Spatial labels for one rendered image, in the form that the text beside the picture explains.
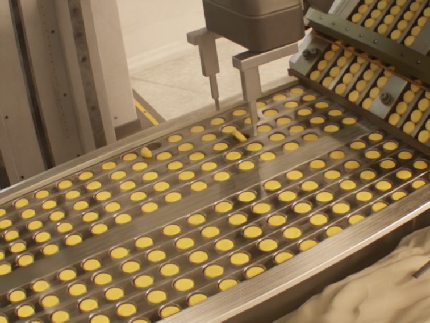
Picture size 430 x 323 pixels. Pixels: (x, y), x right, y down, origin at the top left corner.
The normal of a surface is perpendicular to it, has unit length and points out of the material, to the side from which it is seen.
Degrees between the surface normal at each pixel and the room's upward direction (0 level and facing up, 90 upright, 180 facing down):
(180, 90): 0
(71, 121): 90
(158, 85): 0
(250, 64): 90
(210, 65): 90
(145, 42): 90
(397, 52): 38
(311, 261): 0
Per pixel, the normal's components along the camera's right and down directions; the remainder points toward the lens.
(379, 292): -0.31, -0.71
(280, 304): 0.51, 0.40
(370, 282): -0.04, -0.77
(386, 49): -0.62, -0.44
